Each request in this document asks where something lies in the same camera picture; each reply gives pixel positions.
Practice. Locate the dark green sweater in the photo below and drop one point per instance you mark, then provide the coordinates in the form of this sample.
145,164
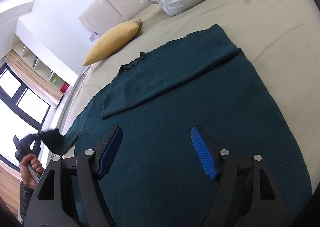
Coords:
175,92

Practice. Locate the green plastic item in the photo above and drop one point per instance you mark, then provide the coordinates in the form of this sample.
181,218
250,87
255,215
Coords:
54,80

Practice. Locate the red box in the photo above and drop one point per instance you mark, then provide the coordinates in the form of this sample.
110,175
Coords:
64,88

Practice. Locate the wall socket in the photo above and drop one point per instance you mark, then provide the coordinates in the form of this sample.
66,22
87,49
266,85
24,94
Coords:
93,36

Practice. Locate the green book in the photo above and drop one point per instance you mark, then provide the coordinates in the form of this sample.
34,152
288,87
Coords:
35,62

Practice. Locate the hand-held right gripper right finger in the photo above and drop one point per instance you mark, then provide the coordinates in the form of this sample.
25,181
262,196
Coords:
203,152

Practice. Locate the person's left forearm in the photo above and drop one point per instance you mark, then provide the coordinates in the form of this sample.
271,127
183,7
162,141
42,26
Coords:
26,199

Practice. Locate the black framed window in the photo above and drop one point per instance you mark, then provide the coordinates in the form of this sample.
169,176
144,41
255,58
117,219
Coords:
32,102

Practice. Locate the beige padded headboard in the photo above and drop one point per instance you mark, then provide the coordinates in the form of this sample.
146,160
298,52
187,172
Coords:
112,4

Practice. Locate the white shelf unit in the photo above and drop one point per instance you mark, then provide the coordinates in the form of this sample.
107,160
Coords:
42,67

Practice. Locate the white window sill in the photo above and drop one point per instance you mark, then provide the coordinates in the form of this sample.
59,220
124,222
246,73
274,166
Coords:
67,107

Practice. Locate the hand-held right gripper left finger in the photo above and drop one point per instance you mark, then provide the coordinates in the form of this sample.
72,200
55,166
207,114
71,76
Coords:
110,149

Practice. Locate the person's left hand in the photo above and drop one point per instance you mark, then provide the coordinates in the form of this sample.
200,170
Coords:
26,169

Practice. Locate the yellow pillow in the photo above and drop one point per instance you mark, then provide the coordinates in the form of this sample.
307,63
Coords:
110,42

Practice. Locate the beige curtain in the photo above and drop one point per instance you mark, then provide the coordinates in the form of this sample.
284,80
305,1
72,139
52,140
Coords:
32,77

